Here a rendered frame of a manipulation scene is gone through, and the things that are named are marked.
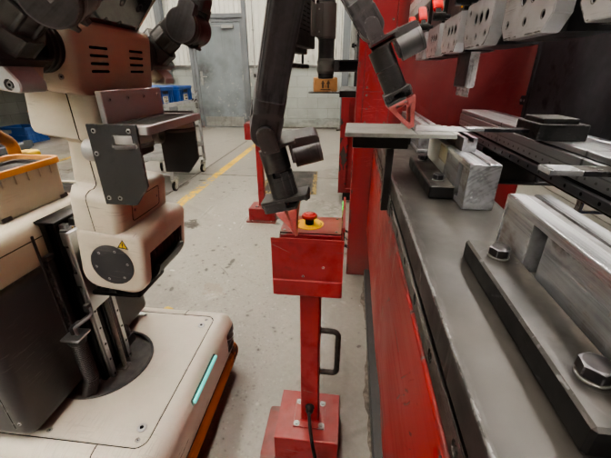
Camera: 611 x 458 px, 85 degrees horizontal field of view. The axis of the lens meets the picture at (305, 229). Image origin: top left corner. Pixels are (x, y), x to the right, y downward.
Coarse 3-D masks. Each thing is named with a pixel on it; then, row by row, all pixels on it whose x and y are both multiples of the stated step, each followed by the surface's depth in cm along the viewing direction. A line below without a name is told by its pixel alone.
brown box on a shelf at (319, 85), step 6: (318, 78) 277; (336, 78) 277; (318, 84) 278; (324, 84) 278; (330, 84) 278; (336, 84) 278; (318, 90) 280; (324, 90) 280; (330, 90) 280; (336, 90) 281
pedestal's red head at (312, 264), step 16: (336, 224) 85; (272, 240) 72; (288, 240) 72; (304, 240) 72; (320, 240) 71; (336, 240) 81; (272, 256) 74; (288, 256) 74; (304, 256) 73; (320, 256) 73; (336, 256) 72; (288, 272) 75; (304, 272) 75; (320, 272) 74; (336, 272) 74; (288, 288) 77; (304, 288) 77; (320, 288) 76; (336, 288) 76
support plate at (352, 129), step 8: (352, 128) 87; (360, 128) 87; (368, 128) 87; (376, 128) 87; (384, 128) 87; (392, 128) 87; (400, 128) 87; (352, 136) 82; (360, 136) 81; (368, 136) 81; (376, 136) 81; (384, 136) 81; (392, 136) 80; (400, 136) 80; (408, 136) 80; (416, 136) 80; (424, 136) 79; (432, 136) 79; (440, 136) 79; (448, 136) 79; (456, 136) 78
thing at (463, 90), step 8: (464, 56) 79; (472, 56) 75; (464, 64) 79; (472, 64) 75; (456, 72) 84; (464, 72) 79; (472, 72) 76; (456, 80) 84; (464, 80) 78; (472, 80) 77; (456, 88) 86; (464, 88) 81
